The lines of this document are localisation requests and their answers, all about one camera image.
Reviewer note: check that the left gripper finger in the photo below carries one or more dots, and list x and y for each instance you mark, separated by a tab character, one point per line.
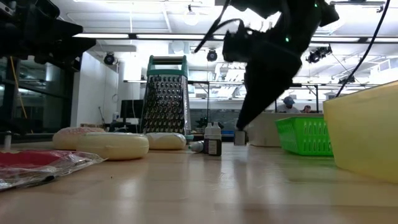
66	28
81	43

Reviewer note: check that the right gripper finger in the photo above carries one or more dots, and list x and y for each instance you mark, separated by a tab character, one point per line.
253	99
280	90

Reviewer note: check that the dark blue dropper bottle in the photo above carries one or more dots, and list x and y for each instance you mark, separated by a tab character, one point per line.
206	137

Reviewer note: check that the red plastic snack packet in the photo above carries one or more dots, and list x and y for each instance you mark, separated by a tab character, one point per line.
37	165

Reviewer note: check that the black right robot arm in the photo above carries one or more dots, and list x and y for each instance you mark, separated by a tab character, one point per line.
280	9

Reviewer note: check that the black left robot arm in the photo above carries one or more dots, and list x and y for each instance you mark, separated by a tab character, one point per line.
28	9

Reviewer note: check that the person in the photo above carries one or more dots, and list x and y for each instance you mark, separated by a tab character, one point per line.
307	109
288	105

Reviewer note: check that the black ceiling spotlight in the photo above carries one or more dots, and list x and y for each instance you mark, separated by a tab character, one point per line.
109	59
212	55
317	54

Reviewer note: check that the green plastic basket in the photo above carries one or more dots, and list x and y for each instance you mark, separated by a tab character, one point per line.
303	137

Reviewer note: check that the black monitor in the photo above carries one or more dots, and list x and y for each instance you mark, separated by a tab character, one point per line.
131	109

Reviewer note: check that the white globe lamp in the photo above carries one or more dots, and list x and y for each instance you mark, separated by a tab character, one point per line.
191	17

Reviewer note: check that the metal box grater teal trim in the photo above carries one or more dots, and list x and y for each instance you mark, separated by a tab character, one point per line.
166	99

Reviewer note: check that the pink sprinkled donut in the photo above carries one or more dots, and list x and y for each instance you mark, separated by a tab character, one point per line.
68	137

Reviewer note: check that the yellow translucent plastic bin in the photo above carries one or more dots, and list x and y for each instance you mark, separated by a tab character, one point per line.
363	133

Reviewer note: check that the white iced donut blue stripes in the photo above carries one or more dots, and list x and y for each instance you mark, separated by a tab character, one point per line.
113	146
166	141

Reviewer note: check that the black aluminium table frame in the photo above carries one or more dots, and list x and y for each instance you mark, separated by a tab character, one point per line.
132	36

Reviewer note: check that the white standoff post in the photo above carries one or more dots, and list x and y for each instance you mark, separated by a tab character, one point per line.
7	140

